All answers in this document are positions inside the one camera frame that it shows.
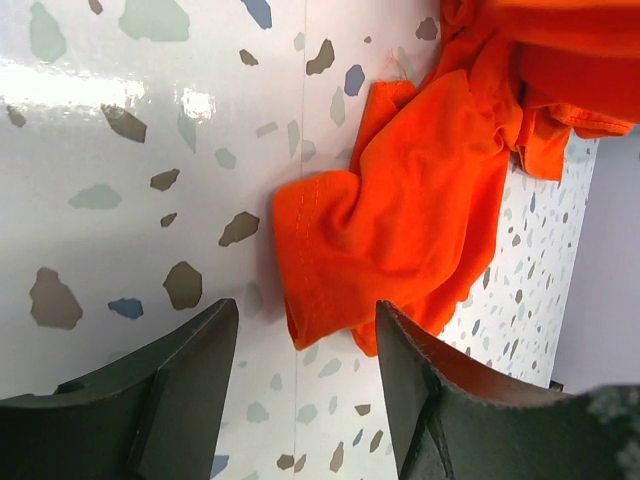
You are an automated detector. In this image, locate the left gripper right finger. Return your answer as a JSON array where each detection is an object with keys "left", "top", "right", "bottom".
[{"left": 376, "top": 301, "right": 639, "bottom": 479}]

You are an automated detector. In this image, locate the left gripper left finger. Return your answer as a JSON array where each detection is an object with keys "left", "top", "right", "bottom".
[{"left": 1, "top": 299, "right": 239, "bottom": 479}]

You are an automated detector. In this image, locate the orange t shirt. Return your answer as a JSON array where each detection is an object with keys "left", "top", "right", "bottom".
[{"left": 273, "top": 1, "right": 639, "bottom": 356}]

